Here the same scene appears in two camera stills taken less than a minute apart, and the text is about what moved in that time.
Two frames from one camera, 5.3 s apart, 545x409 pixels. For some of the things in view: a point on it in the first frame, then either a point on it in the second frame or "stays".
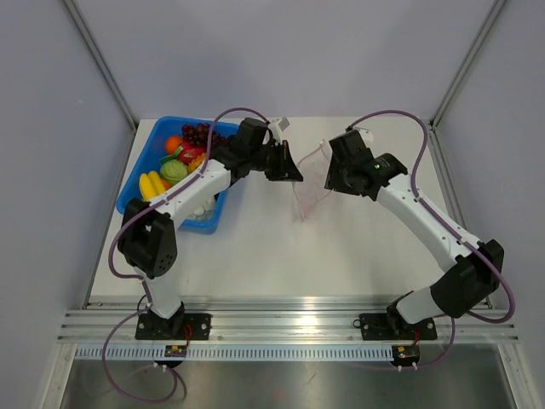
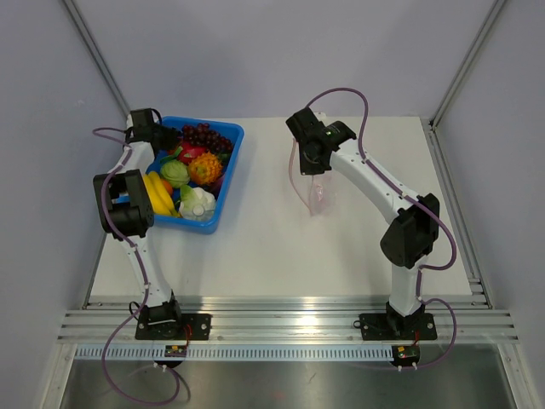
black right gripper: [333, 181] → [307, 169]
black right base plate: [393, 327] stays
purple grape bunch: [199, 134] stays
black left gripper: [285, 169] → [172, 137]
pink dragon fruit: [190, 152] stays
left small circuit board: [174, 350] stays
